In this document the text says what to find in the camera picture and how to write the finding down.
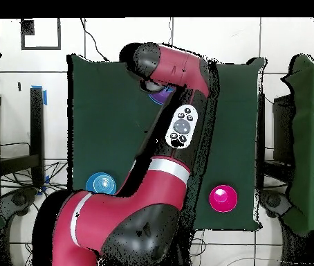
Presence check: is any purple bowl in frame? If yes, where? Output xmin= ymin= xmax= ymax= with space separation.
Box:
xmin=148 ymin=89 xmax=174 ymax=107

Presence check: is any small blue bowl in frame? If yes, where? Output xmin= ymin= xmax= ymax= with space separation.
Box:
xmin=85 ymin=172 xmax=117 ymax=195

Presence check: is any small pinkish red bowl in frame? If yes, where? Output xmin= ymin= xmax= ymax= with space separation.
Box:
xmin=209 ymin=184 xmax=239 ymax=213

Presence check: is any black metal stand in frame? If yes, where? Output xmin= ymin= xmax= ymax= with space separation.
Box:
xmin=0 ymin=86 xmax=48 ymax=188
xmin=256 ymin=92 xmax=296 ymax=185

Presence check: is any black equipment base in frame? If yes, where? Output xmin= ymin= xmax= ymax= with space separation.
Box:
xmin=259 ymin=189 xmax=293 ymax=220
xmin=0 ymin=188 xmax=37 ymax=217

